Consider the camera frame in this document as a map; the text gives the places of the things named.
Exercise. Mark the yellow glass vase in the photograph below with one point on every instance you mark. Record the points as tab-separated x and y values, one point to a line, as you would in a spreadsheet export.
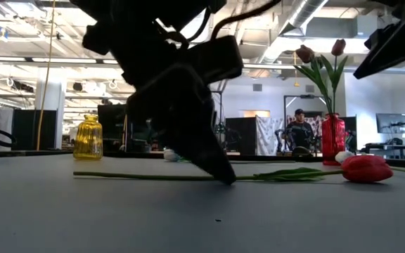
88	137

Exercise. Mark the long ceiling light rail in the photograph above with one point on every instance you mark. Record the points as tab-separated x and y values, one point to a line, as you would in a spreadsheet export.
276	66

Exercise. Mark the black metal frame stand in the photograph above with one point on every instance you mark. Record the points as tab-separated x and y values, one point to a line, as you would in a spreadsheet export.
306	96

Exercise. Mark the person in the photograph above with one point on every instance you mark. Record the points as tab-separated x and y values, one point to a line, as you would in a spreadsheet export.
299	131

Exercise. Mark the black equipment desk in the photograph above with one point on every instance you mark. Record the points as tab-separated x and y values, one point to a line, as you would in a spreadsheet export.
389	145

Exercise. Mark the white square column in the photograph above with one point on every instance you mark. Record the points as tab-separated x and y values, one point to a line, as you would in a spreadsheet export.
49	91

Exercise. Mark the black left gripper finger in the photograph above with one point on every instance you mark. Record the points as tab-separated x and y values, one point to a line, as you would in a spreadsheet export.
185	123

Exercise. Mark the black aluminium table frame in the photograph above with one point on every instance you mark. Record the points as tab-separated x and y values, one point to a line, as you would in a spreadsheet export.
19	153

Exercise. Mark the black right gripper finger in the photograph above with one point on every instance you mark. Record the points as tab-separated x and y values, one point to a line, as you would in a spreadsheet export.
399	49

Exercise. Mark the dark red artificial tulip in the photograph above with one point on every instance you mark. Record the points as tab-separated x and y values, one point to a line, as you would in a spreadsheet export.
338	46
304	53

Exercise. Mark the red glass vase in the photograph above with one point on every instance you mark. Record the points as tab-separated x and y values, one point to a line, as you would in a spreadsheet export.
333	140

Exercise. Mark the silver ventilation duct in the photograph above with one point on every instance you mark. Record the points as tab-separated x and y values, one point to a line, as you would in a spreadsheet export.
294	21

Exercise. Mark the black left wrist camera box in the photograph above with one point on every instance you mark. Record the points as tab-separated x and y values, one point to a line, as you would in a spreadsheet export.
216	59

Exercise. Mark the patterned white cloth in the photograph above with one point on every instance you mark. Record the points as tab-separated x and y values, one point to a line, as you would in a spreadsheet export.
269	135

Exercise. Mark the black partition panel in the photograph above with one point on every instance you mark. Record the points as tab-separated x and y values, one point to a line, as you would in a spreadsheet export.
33	130
241	135

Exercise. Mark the small yellow hanging pendant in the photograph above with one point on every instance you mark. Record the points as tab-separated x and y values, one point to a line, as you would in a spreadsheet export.
296	84

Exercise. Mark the black screen panel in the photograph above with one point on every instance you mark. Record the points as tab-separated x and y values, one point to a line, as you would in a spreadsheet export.
111	123

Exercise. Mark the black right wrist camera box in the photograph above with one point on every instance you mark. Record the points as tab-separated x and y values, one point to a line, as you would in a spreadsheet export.
371	38

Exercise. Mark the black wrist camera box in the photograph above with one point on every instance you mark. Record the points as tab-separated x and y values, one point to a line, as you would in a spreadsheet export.
216	59
371	38

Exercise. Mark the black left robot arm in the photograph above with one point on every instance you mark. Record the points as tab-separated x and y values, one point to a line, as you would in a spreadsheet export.
135	10

